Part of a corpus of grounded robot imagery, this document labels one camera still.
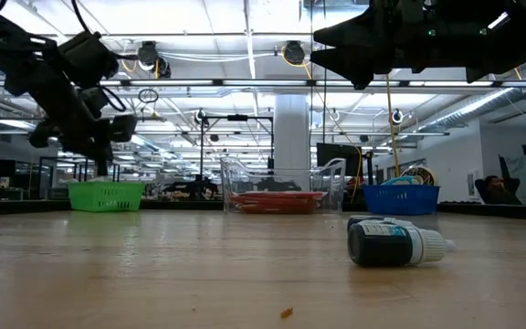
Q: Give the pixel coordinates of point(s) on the green plastic basket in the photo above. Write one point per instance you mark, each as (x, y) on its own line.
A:
(108, 196)

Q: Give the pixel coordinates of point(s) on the brown crumb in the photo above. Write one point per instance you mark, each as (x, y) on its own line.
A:
(286, 313)

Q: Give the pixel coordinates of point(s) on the black monitor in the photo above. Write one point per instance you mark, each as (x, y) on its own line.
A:
(336, 155)

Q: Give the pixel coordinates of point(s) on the clear plastic bin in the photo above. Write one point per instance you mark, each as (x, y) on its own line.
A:
(233, 183)

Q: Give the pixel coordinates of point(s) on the dark patterned tape roll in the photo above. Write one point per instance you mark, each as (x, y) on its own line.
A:
(409, 178)

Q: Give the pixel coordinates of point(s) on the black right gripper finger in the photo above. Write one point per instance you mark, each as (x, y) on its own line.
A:
(354, 34)
(354, 59)

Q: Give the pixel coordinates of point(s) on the black background frame rig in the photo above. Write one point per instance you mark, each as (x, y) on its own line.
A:
(240, 118)

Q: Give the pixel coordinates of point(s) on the blue patterned tape roll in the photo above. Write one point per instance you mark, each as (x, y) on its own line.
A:
(395, 181)

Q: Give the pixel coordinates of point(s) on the blue plastic basket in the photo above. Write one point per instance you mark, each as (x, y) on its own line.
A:
(404, 201)

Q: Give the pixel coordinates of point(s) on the black aluminium table frame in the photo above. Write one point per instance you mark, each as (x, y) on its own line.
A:
(496, 211)

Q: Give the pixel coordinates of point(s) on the person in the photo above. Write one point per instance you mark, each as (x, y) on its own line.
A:
(496, 189)

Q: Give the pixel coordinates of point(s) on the red snack packet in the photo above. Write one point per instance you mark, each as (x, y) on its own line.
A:
(267, 203)
(281, 195)
(281, 210)

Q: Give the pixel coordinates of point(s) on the black ink bottle white cap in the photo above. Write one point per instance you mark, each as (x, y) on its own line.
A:
(377, 247)

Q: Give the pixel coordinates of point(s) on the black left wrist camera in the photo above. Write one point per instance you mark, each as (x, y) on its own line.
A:
(87, 57)

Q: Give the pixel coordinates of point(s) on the white building column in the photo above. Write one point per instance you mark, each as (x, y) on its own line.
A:
(290, 137)

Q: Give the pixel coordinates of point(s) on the small blue-capped bottle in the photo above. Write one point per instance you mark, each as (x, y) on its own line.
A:
(359, 219)

